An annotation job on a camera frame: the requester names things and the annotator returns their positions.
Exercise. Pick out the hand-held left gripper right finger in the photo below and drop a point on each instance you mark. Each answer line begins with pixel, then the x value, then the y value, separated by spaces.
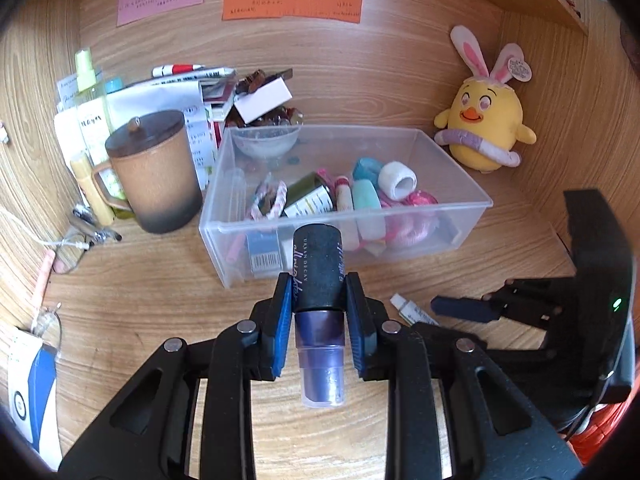
pixel 356 330

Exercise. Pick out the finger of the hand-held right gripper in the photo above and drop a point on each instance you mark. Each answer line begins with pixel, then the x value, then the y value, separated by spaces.
pixel 465 309

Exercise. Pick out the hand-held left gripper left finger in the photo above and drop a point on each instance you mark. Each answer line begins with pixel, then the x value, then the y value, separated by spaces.
pixel 284 320

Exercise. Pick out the black and purple cosmetic tube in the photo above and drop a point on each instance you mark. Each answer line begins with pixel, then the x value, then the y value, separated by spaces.
pixel 320 280

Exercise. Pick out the dark green glass bottle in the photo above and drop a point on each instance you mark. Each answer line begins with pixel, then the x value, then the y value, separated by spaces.
pixel 305 197

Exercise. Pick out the clear plastic storage box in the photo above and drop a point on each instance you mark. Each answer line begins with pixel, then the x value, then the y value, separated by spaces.
pixel 440 175

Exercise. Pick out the blue tape roll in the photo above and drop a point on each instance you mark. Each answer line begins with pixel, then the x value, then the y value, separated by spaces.
pixel 367 169

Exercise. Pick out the white ointment tube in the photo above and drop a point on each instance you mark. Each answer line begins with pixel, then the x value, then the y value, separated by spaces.
pixel 412 310

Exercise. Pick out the small blue barcode box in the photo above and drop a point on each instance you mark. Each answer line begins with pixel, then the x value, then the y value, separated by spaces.
pixel 262 252

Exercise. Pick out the teal rounded item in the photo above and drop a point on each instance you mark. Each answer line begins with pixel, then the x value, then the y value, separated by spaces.
pixel 367 202

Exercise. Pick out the red and white tube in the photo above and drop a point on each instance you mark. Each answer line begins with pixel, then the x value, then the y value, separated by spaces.
pixel 342 200

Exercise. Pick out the white tape roll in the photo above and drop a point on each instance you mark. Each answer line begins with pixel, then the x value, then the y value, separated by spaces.
pixel 397 180

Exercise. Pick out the person's orange clothing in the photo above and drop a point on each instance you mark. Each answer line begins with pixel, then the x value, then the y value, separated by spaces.
pixel 597 430

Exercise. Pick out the white bowl of trinkets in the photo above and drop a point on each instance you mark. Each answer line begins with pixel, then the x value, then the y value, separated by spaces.
pixel 265 142

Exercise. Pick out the yellow chick plush toy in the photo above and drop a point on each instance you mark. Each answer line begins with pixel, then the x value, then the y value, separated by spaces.
pixel 487 120

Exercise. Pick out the brown mug with lid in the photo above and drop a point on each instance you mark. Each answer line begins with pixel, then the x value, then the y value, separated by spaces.
pixel 155 175

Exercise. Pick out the small white cardboard box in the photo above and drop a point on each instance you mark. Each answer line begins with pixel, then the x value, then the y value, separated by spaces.
pixel 262 101

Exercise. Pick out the yellow tube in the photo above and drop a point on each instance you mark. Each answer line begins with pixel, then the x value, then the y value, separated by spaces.
pixel 92 190

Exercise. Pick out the pink pen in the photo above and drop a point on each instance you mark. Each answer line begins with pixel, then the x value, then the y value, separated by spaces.
pixel 42 275

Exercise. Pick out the stack of books and papers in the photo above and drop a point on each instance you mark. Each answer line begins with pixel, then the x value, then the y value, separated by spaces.
pixel 155 95

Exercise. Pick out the blue and white packet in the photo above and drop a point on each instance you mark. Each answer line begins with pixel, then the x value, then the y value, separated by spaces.
pixel 32 390

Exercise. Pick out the red and white marker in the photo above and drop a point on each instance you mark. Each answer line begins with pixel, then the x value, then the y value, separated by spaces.
pixel 177 69

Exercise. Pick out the green spray bottle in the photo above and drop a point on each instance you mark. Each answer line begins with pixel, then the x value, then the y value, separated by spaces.
pixel 92 110

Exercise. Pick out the orange sticky note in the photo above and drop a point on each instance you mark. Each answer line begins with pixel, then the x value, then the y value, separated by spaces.
pixel 292 2

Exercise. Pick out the black frame glasses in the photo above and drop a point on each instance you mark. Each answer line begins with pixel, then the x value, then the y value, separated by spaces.
pixel 80 242

